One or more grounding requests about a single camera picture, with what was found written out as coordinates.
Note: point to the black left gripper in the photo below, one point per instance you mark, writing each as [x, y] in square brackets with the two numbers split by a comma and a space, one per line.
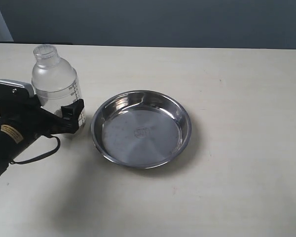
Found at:
[30, 114]

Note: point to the clear plastic shaker bottle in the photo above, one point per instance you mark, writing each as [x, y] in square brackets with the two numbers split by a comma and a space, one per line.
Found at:
[54, 79]

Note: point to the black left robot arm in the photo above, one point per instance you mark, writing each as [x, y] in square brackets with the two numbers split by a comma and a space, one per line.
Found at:
[14, 139]

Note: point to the round stainless steel pan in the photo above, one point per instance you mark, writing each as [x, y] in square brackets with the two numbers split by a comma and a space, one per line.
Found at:
[141, 129]

